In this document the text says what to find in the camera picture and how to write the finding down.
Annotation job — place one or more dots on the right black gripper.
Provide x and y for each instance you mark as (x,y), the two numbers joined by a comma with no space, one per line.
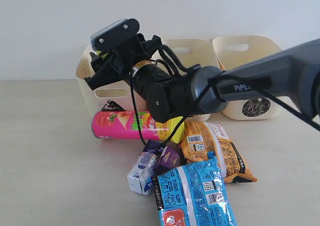
(113,64)

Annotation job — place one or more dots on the purple small carton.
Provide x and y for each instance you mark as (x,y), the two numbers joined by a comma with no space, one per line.
(170,158)

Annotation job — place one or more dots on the white blue milk carton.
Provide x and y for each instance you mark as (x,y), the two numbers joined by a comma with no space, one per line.
(139,177)

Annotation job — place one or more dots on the orange noodle packet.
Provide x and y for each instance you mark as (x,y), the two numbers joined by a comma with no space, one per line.
(202,138)

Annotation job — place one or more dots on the blue noodle packet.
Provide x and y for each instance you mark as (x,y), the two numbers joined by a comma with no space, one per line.
(193,194)

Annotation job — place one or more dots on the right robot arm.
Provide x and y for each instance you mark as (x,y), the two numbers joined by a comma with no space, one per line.
(293,73)

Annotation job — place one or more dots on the left cream plastic bin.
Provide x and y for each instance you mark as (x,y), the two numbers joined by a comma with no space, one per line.
(112,97)

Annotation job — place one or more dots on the cream plastic bin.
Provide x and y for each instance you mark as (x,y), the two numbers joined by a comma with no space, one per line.
(190,48)
(236,50)
(112,97)

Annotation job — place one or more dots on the pink chip can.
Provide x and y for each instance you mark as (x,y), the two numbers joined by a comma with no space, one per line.
(126,125)

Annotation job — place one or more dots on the middle cream plastic bin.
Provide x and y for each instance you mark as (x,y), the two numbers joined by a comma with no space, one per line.
(190,48)

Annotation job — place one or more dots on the right cream plastic bin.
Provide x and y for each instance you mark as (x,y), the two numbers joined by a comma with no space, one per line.
(236,50)

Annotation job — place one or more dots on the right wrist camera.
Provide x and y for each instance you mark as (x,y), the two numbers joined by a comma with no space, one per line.
(114,34)

